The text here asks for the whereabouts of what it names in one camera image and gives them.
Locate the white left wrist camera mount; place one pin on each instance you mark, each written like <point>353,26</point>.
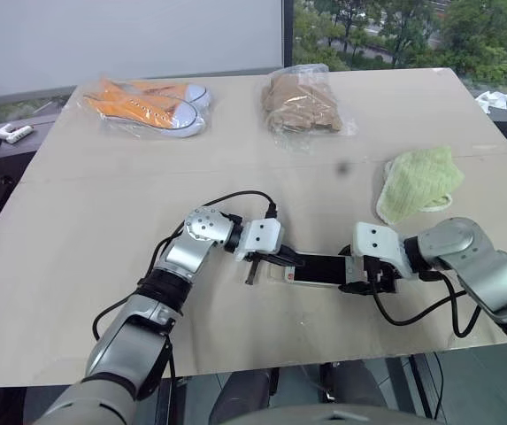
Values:
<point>262,232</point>

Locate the clear plastic garment bag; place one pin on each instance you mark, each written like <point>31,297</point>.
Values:
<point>348,128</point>

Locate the clear plastic phone case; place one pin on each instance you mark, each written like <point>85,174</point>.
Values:
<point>277,274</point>

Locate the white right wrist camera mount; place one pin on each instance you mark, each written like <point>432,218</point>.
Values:
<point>374,241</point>

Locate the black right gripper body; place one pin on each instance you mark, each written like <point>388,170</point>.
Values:
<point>381,276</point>

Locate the light green knitted cloth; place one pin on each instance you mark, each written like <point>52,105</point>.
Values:
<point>417,181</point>

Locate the folded brown garment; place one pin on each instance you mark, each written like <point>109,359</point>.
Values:
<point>299,104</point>

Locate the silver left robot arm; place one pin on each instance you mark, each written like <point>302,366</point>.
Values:
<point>191,252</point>

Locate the black table leg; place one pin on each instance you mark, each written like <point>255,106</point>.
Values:
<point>427,385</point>

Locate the white power strip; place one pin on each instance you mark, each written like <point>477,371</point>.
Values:
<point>16,133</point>

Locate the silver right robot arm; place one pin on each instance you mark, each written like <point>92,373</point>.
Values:
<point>478,261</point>

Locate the black window post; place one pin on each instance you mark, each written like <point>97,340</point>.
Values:
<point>288,31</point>

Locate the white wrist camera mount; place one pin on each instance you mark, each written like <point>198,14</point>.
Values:
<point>374,241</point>
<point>262,232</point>

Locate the crumpled white paper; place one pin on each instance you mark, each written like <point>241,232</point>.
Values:
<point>496,101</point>

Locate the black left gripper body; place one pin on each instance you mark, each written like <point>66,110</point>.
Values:
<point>275,256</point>

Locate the orange sneakers in plastic bag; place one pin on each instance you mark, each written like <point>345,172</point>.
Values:
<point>116,128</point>

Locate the black box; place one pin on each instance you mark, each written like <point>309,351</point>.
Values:
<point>319,268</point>

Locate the orange canvas sneaker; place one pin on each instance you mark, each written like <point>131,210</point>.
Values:
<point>178,90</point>
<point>147,113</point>

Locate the white projection screen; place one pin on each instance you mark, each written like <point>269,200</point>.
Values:
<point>125,40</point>

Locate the dark rounded shape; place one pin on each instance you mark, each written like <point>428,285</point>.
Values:
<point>244,394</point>

